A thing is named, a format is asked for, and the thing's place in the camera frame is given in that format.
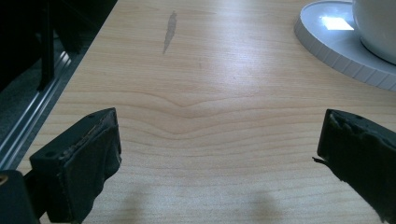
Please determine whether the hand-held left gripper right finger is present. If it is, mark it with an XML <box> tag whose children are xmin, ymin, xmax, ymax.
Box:
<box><xmin>312</xmin><ymin>108</ymin><xmax>396</xmax><ymax>224</ymax></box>

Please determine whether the white cup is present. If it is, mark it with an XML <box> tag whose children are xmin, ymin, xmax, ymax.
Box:
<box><xmin>351</xmin><ymin>0</ymin><xmax>396</xmax><ymax>65</ymax></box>

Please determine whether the black stand post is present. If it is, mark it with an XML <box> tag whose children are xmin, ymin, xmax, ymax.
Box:
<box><xmin>36</xmin><ymin>0</ymin><xmax>56</xmax><ymax>92</ymax></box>

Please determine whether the aluminium rail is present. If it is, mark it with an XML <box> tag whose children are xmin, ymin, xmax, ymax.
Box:
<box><xmin>0</xmin><ymin>50</ymin><xmax>72</xmax><ymax>171</ymax></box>

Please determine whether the round white ribbed tray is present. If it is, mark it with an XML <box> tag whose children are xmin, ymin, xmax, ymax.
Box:
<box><xmin>293</xmin><ymin>0</ymin><xmax>396</xmax><ymax>92</ymax></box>

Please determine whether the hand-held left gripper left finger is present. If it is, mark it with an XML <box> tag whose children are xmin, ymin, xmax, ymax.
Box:
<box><xmin>29</xmin><ymin>107</ymin><xmax>122</xmax><ymax>224</ymax></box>

